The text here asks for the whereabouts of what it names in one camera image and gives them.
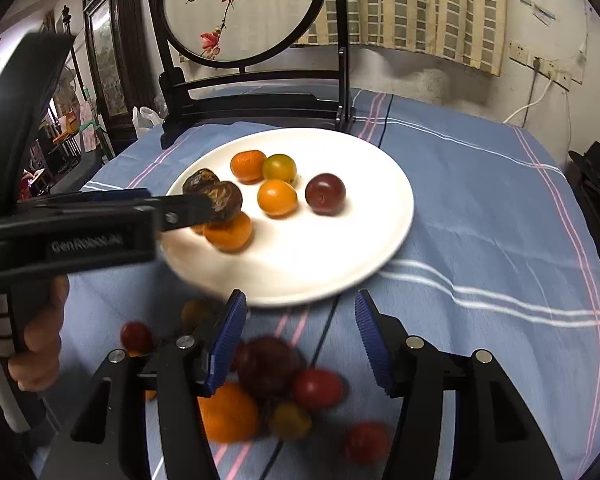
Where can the large orange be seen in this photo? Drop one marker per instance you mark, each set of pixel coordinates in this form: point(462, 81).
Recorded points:
point(230, 415)

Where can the mandarin on plate front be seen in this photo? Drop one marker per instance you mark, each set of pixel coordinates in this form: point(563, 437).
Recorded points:
point(228, 236)

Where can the checked beige curtain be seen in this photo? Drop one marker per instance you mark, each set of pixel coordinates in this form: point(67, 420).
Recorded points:
point(467, 32)

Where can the white oval plate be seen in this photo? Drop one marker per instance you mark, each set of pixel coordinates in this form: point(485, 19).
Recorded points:
point(304, 257)

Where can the black hat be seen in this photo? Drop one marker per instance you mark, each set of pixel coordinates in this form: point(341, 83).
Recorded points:
point(589, 162)

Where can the dark red plum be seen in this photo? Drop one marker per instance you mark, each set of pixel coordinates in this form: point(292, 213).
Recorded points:
point(267, 365)
point(325, 194)

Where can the dark red plum back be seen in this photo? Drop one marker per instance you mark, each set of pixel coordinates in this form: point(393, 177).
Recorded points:
point(267, 365)

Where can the brown passion fruit front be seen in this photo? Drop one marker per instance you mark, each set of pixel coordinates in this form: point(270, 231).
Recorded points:
point(226, 200)

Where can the red cherry tomato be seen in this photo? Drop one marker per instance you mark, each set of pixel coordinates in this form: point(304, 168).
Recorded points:
point(366, 443)
point(137, 338)

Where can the dark wooden framed cabinet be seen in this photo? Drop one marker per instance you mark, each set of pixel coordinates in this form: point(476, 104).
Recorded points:
point(118, 54)

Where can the red cherry tomato left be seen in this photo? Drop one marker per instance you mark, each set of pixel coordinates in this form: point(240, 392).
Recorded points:
point(137, 338)

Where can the small mandarin plate left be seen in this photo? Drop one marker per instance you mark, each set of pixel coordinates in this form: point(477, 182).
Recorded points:
point(277, 198)

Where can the mandarin on plate back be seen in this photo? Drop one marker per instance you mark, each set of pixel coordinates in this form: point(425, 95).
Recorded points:
point(247, 166)

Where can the red tomato upper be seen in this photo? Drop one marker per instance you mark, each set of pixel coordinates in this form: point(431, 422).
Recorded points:
point(315, 389)

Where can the person's left hand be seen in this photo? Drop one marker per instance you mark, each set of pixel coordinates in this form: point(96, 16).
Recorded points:
point(37, 369)

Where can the red cherry tomato right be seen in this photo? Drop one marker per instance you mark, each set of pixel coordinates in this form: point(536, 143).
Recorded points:
point(366, 443)

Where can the green yellow small fruit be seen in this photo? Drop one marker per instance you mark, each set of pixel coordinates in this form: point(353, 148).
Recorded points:
point(288, 422)

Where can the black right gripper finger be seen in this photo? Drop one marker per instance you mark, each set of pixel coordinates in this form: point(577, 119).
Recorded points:
point(83, 198)
point(181, 211)

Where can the mandarin on plate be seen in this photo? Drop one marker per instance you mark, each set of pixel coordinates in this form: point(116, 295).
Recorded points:
point(228, 236)
point(247, 166)

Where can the brown passion fruit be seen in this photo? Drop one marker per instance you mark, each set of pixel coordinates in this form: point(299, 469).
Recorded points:
point(226, 200)
point(200, 179)

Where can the round embroidered bird screen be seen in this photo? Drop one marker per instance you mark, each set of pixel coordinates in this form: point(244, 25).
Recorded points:
point(204, 44)

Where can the blue striped tablecloth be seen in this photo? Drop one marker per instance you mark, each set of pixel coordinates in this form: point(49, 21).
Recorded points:
point(499, 257)

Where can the yellow green plate fruit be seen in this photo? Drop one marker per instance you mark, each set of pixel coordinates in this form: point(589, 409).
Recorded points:
point(279, 167)

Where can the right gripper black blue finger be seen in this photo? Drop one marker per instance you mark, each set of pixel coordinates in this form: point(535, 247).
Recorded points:
point(106, 438)
point(495, 436)

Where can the white wall power strip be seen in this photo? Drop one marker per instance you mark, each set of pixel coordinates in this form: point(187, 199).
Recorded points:
point(543, 66)

